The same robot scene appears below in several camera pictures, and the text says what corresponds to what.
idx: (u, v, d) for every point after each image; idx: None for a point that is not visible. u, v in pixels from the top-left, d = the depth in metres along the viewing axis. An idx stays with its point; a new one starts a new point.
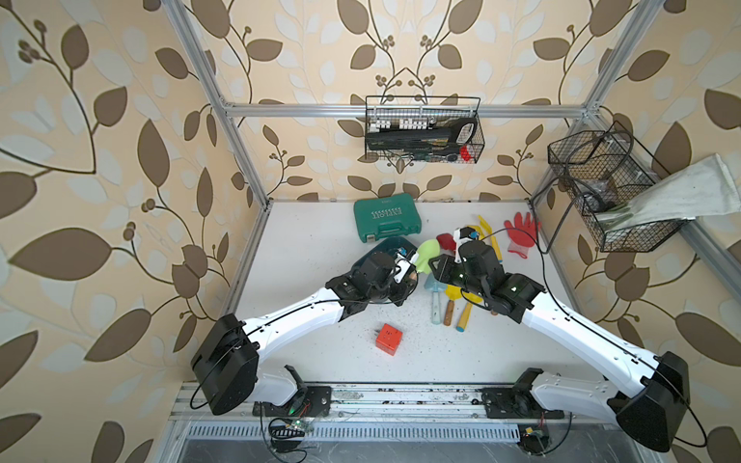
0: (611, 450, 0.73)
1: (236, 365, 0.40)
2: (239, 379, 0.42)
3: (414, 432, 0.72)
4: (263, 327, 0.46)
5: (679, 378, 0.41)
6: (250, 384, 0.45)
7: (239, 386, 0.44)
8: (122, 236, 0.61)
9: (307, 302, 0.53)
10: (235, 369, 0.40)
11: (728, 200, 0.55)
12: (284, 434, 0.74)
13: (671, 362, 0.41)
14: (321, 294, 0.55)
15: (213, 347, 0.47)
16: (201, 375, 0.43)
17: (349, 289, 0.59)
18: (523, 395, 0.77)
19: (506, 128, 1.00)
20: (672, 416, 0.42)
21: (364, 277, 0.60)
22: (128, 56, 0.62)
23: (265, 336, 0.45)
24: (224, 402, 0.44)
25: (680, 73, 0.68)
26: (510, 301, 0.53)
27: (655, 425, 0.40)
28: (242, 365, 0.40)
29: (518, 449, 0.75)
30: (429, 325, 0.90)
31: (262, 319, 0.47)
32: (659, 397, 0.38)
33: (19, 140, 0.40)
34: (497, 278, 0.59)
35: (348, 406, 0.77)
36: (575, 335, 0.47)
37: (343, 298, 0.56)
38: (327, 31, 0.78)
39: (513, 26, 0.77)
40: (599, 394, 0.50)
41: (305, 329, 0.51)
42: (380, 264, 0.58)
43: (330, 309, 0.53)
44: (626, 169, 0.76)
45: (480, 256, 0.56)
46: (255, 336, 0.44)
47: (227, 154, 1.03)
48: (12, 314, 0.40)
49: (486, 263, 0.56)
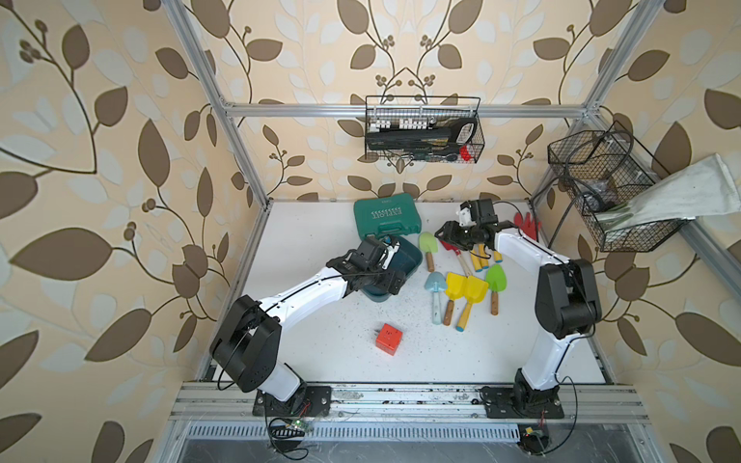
0: (611, 450, 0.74)
1: (262, 338, 0.42)
2: (265, 351, 0.44)
3: (414, 432, 0.72)
4: (280, 303, 0.48)
5: (579, 272, 0.52)
6: (273, 357, 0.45)
7: (265, 359, 0.45)
8: (122, 236, 0.61)
9: (315, 278, 0.56)
10: (261, 342, 0.42)
11: (728, 200, 0.55)
12: (285, 434, 0.74)
13: (579, 262, 0.53)
14: (325, 272, 0.59)
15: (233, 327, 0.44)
16: (221, 359, 0.45)
17: (349, 267, 0.62)
18: (520, 384, 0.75)
19: (507, 128, 1.00)
20: (559, 289, 0.52)
21: (361, 258, 0.66)
22: (129, 57, 0.62)
23: (283, 311, 0.47)
24: (253, 378, 0.45)
25: (681, 73, 0.68)
26: (490, 231, 0.71)
27: (548, 301, 0.52)
28: (269, 337, 0.43)
29: (518, 449, 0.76)
30: (430, 325, 0.90)
31: (277, 296, 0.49)
32: (550, 271, 0.52)
33: (21, 140, 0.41)
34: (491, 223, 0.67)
35: (348, 406, 0.77)
36: (521, 246, 0.62)
37: (343, 275, 0.59)
38: (327, 30, 0.78)
39: (513, 26, 0.77)
40: (565, 341, 0.56)
41: (314, 307, 0.53)
42: (375, 244, 0.64)
43: (336, 284, 0.57)
44: (626, 169, 0.76)
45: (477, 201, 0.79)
46: (272, 311, 0.47)
47: (227, 154, 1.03)
48: (12, 314, 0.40)
49: (481, 209, 0.78)
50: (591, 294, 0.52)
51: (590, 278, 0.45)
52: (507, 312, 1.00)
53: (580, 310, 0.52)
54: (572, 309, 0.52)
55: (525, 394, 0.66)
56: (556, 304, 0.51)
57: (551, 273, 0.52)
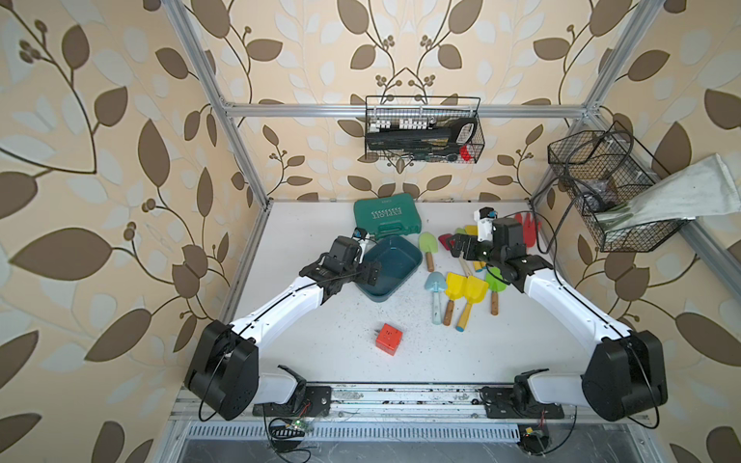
0: (611, 450, 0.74)
1: (238, 363, 0.40)
2: (241, 376, 0.42)
3: (414, 432, 0.72)
4: (254, 323, 0.46)
5: (644, 349, 0.42)
6: (252, 381, 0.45)
7: (244, 385, 0.44)
8: (122, 236, 0.61)
9: (288, 290, 0.55)
10: (238, 367, 0.41)
11: (728, 200, 0.55)
12: (284, 434, 0.74)
13: (642, 336, 0.43)
14: (298, 282, 0.57)
15: (205, 358, 0.46)
16: (200, 390, 0.42)
17: (324, 273, 0.61)
18: (522, 385, 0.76)
19: (507, 128, 1.00)
20: (621, 373, 0.42)
21: (334, 259, 0.65)
22: (129, 57, 0.62)
23: (258, 330, 0.46)
24: (236, 401, 0.44)
25: (681, 73, 0.68)
26: (518, 270, 0.60)
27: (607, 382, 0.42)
28: (246, 361, 0.42)
29: (518, 449, 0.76)
30: (430, 325, 0.90)
31: (250, 316, 0.48)
32: (611, 351, 0.42)
33: (20, 140, 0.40)
34: (517, 253, 0.66)
35: (348, 406, 0.77)
36: (561, 300, 0.52)
37: (319, 282, 0.58)
38: (327, 30, 0.78)
39: (513, 26, 0.77)
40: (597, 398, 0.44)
41: (290, 319, 0.52)
42: (346, 244, 0.63)
43: (311, 292, 0.55)
44: (626, 169, 0.76)
45: (507, 227, 0.64)
46: (247, 333, 0.45)
47: (227, 154, 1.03)
48: (13, 314, 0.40)
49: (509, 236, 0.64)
50: (656, 377, 0.43)
51: (657, 356, 0.43)
52: (507, 312, 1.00)
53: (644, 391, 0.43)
54: (633, 390, 0.43)
55: (525, 394, 0.66)
56: (619, 392, 0.42)
57: (613, 353, 0.42)
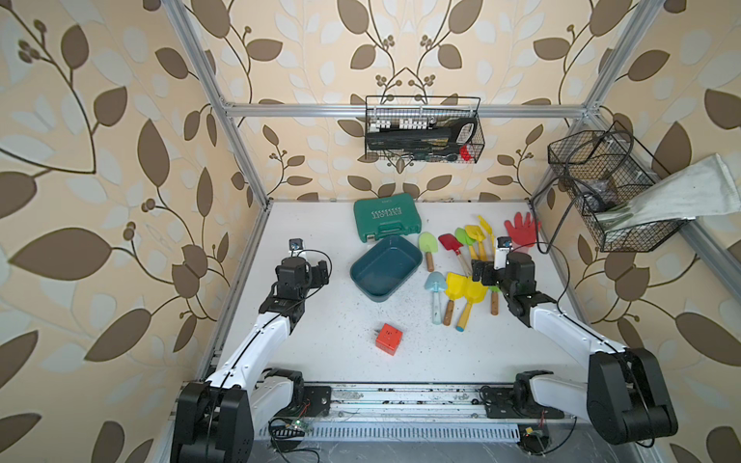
0: (611, 451, 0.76)
1: (230, 410, 0.39)
2: (237, 423, 0.42)
3: (414, 432, 0.72)
4: (232, 370, 0.45)
5: (641, 365, 0.43)
6: (248, 429, 0.50)
7: (242, 433, 0.44)
8: (122, 236, 0.61)
9: (256, 331, 0.53)
10: (231, 415, 0.40)
11: (728, 200, 0.55)
12: (285, 433, 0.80)
13: (638, 353, 0.44)
14: (262, 320, 0.56)
15: (189, 425, 0.43)
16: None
17: (284, 303, 0.61)
18: (522, 384, 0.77)
19: (507, 128, 1.00)
20: (615, 386, 0.42)
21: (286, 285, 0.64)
22: (129, 57, 0.62)
23: (239, 375, 0.45)
24: (237, 455, 0.43)
25: (680, 73, 0.68)
26: (524, 307, 0.64)
27: (605, 399, 0.42)
28: (237, 406, 0.41)
29: (518, 449, 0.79)
30: (430, 325, 0.90)
31: (226, 366, 0.46)
32: (604, 363, 0.43)
33: (20, 140, 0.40)
34: (528, 287, 0.69)
35: (348, 406, 0.77)
36: (560, 324, 0.55)
37: (283, 313, 0.59)
38: (327, 31, 0.78)
39: (513, 26, 0.77)
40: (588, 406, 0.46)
41: (266, 353, 0.53)
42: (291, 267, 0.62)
43: (277, 324, 0.56)
44: (626, 169, 0.76)
45: (519, 263, 0.67)
46: (228, 382, 0.43)
47: (227, 154, 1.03)
48: (12, 314, 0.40)
49: (521, 272, 0.67)
50: (658, 397, 0.42)
51: (653, 372, 0.43)
52: (507, 312, 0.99)
53: (647, 414, 0.42)
54: (635, 413, 0.42)
55: (525, 393, 0.66)
56: (616, 407, 0.41)
57: (605, 365, 0.43)
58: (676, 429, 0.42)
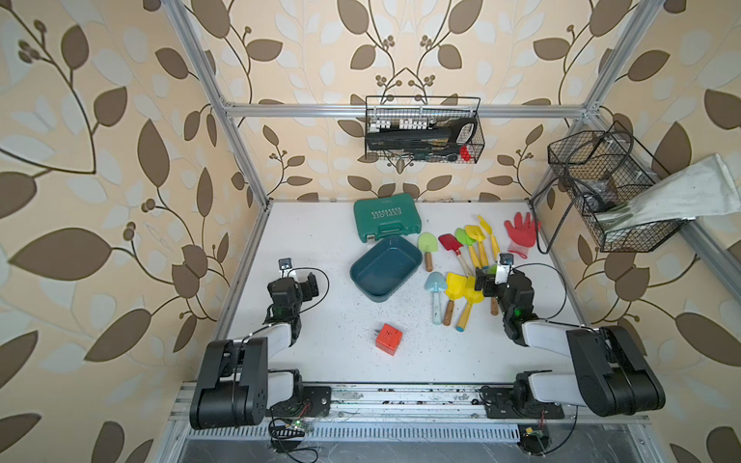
0: (611, 450, 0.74)
1: (252, 351, 0.46)
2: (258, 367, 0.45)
3: (414, 432, 0.72)
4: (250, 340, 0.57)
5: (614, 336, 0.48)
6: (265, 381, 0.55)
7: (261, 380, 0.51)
8: (122, 236, 0.61)
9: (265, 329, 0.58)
10: (253, 354, 0.45)
11: (728, 200, 0.55)
12: (284, 434, 0.74)
13: (612, 328, 0.49)
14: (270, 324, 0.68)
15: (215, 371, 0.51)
16: (213, 411, 0.41)
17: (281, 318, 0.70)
18: (523, 383, 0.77)
19: (507, 128, 1.00)
20: (592, 353, 0.46)
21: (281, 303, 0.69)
22: (129, 57, 0.62)
23: None
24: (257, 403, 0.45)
25: (680, 73, 0.68)
26: (517, 331, 0.68)
27: (588, 368, 0.45)
28: (260, 346, 0.46)
29: (518, 449, 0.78)
30: (430, 325, 0.90)
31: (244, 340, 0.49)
32: (579, 335, 0.48)
33: (19, 140, 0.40)
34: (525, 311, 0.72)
35: (348, 406, 0.77)
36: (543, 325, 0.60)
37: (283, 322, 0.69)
38: (327, 31, 0.78)
39: (513, 26, 0.77)
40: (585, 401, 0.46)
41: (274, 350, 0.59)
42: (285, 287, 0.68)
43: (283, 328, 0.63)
44: (626, 169, 0.76)
45: (518, 291, 0.69)
46: None
47: (227, 154, 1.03)
48: (12, 315, 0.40)
49: (521, 298, 0.69)
50: (637, 363, 0.45)
51: (626, 340, 0.47)
52: None
53: (631, 389, 0.43)
54: (618, 383, 0.43)
55: (525, 393, 0.66)
56: (596, 370, 0.44)
57: (580, 336, 0.48)
58: (662, 399, 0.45)
